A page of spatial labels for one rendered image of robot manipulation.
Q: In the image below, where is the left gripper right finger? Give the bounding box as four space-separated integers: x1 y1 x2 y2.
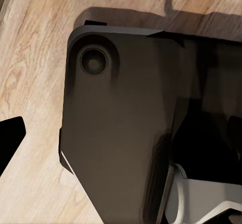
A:
226 116 242 157

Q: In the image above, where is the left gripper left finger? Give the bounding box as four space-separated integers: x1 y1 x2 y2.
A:
0 116 26 177

